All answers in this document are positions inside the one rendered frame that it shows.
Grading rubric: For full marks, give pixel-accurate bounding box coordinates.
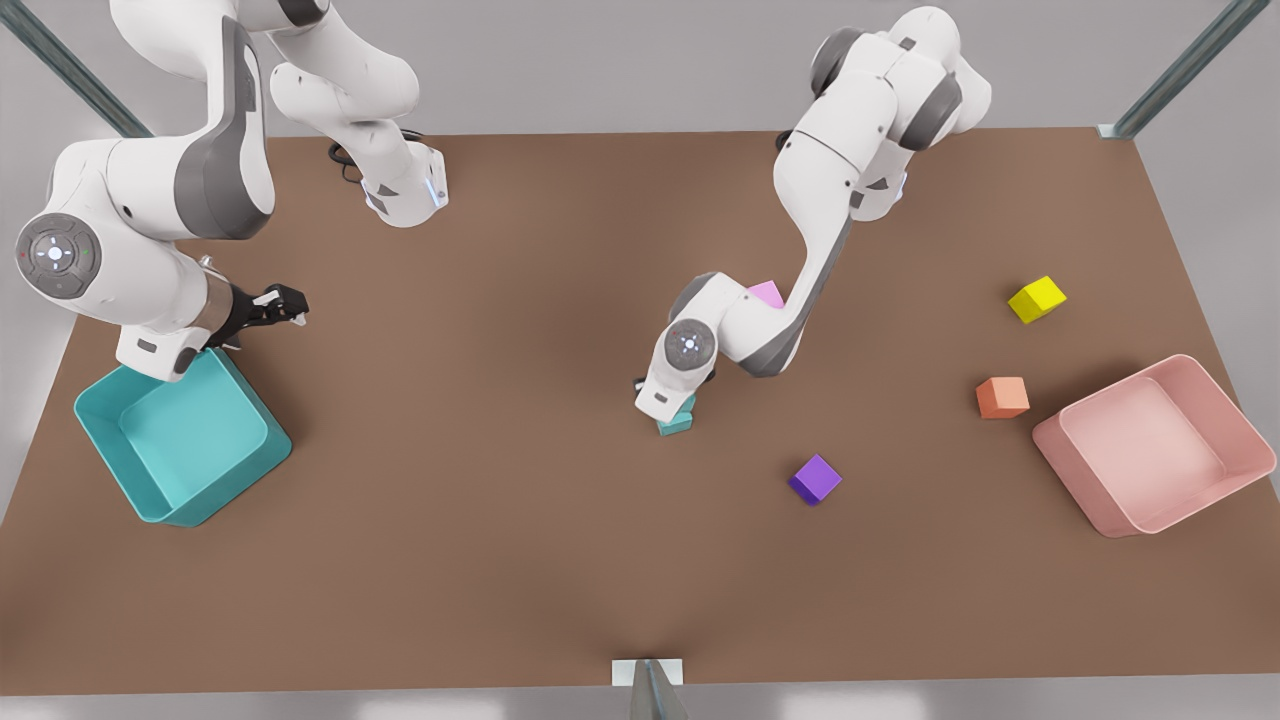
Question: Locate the teal square tray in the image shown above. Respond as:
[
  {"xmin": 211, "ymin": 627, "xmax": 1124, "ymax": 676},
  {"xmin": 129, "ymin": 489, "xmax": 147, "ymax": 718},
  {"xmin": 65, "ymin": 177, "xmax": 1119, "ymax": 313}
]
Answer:
[{"xmin": 73, "ymin": 346, "xmax": 295, "ymax": 529}]

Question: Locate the purple cube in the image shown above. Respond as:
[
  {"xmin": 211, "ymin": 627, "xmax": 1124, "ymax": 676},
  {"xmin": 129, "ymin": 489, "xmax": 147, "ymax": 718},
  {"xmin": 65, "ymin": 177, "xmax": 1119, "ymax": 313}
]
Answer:
[{"xmin": 787, "ymin": 453, "xmax": 844, "ymax": 508}]

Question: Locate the orange cube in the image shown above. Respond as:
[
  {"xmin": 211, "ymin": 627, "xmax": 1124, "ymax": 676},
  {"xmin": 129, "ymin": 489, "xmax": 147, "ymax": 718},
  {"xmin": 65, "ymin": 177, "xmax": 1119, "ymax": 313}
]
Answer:
[{"xmin": 975, "ymin": 376, "xmax": 1032, "ymax": 421}]

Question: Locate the yellow cube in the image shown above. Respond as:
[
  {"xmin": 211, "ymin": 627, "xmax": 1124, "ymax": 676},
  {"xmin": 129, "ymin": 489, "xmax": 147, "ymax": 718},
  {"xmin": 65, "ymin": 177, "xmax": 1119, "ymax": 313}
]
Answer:
[{"xmin": 1007, "ymin": 275, "xmax": 1068, "ymax": 326}]

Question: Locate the pink square tray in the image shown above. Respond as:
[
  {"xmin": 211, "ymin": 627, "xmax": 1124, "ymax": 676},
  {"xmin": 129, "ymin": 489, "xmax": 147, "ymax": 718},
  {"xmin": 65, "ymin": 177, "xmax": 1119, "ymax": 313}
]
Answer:
[{"xmin": 1031, "ymin": 353, "xmax": 1279, "ymax": 540}]

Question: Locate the silver frame post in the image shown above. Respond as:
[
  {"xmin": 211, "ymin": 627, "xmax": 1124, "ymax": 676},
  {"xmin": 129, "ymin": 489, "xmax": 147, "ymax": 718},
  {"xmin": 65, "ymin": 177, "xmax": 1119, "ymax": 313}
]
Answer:
[
  {"xmin": 0, "ymin": 0, "xmax": 154, "ymax": 140},
  {"xmin": 611, "ymin": 657, "xmax": 690, "ymax": 720},
  {"xmin": 1096, "ymin": 0, "xmax": 1272, "ymax": 142}
]

